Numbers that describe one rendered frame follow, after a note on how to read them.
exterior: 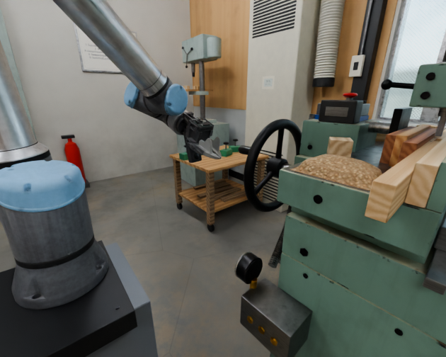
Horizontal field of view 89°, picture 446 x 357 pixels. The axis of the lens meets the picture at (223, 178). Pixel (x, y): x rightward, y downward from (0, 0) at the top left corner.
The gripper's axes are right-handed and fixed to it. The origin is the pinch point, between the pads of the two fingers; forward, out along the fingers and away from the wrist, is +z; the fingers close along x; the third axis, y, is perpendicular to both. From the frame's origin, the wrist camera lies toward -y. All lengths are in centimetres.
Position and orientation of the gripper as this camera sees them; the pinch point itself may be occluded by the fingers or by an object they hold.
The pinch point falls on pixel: (216, 158)
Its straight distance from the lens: 74.2
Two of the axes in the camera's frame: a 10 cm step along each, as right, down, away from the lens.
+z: 6.3, 5.7, -5.3
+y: 2.4, -7.9, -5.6
